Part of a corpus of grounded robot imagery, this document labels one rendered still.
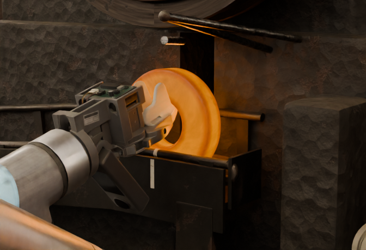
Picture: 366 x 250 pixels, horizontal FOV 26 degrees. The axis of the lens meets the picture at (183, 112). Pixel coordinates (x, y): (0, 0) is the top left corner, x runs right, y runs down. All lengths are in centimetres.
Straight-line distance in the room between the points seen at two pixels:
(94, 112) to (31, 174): 13
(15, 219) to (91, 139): 26
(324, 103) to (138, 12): 29
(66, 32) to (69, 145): 41
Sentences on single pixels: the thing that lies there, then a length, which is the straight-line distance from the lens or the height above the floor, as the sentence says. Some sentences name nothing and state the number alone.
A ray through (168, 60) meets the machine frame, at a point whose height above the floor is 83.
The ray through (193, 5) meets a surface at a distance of 101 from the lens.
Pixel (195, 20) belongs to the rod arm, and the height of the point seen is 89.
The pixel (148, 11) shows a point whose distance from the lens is 106.
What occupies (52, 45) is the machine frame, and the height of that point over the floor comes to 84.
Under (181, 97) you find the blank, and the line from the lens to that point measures 107.
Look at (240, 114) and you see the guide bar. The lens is 109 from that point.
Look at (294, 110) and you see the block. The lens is 94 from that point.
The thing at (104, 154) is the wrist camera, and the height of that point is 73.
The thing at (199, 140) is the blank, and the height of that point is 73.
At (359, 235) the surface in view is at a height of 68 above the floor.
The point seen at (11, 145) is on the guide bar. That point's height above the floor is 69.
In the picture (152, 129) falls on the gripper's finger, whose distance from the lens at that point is 102.
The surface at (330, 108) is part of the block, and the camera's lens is 92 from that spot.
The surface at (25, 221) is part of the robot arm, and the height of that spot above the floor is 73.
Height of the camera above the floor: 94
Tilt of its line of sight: 9 degrees down
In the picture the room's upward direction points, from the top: straight up
